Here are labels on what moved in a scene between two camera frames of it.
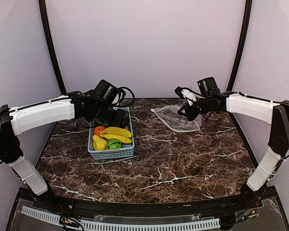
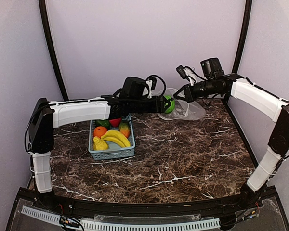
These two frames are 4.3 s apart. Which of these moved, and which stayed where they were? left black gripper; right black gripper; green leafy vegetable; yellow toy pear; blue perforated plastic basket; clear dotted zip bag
Moved: right black gripper; left black gripper; clear dotted zip bag; green leafy vegetable
Stayed: yellow toy pear; blue perforated plastic basket
